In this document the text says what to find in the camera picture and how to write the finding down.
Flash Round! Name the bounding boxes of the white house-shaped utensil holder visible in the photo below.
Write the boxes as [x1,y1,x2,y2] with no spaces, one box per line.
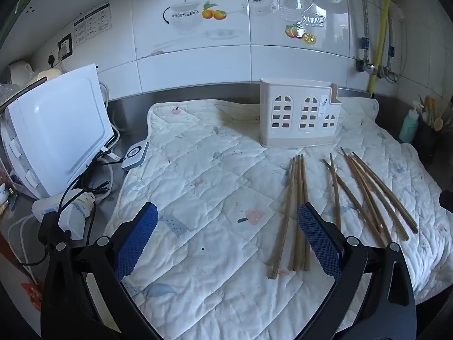
[260,78,342,147]

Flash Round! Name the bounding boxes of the white quilted patterned mat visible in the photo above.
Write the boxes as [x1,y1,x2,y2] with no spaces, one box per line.
[105,97,452,339]

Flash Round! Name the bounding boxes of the white countertop appliance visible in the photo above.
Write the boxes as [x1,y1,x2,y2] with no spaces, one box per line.
[1,65,114,199]

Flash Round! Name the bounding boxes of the yellow gas pipe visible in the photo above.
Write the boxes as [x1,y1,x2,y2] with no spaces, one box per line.
[368,0,390,97]

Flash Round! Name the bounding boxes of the black cable bundle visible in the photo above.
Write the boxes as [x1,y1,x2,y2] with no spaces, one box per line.
[21,123,123,266]

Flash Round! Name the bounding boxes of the wall power socket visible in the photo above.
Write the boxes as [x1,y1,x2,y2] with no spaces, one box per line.
[57,33,73,61]

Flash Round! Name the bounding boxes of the metal water valves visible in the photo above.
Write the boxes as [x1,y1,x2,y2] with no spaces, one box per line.
[356,37,401,84]

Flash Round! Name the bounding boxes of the wooden chopstick group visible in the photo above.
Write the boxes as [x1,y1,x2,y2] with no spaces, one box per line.
[345,154,387,237]
[349,156,409,241]
[341,149,390,247]

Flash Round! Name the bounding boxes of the white electric kettle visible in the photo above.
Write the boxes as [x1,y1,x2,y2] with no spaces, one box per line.
[8,61,35,86]

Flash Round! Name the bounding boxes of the wall instruction sticker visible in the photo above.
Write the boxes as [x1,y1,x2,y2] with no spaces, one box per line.
[73,2,111,45]

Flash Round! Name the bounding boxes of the small white round-button device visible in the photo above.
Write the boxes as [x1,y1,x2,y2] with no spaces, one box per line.
[121,140,149,172]

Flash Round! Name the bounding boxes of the wooden chopstick curved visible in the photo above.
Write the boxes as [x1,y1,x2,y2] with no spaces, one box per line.
[329,154,342,230]

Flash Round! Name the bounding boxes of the black utensil cup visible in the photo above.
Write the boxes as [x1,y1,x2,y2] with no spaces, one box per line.
[412,96,452,167]

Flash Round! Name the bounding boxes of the teal dish soap bottle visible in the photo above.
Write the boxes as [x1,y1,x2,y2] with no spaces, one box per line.
[398,101,423,144]

